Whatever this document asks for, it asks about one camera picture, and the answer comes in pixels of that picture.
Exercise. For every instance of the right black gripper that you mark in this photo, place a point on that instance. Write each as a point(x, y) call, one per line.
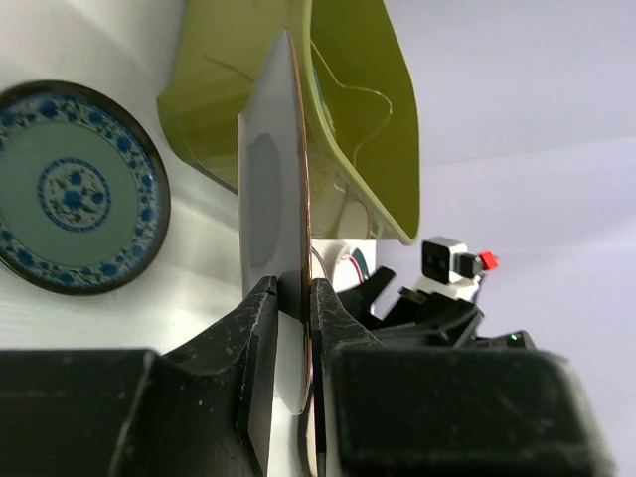
point(425, 319)

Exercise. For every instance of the grey deer snowflake plate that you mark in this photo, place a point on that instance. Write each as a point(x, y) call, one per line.
point(274, 212)

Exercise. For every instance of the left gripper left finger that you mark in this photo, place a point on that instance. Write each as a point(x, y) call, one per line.
point(203, 409)

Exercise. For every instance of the olive green plastic bin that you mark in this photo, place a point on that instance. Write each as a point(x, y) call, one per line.
point(358, 101)

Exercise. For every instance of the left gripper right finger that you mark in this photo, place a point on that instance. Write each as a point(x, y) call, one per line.
point(390, 411)

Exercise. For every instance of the white orange sunburst plate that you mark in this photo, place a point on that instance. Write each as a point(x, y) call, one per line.
point(344, 263)

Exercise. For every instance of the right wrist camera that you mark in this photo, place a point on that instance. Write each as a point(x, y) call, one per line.
point(450, 269)

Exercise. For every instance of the small blue patterned plate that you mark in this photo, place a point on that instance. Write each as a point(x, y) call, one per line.
point(85, 197)

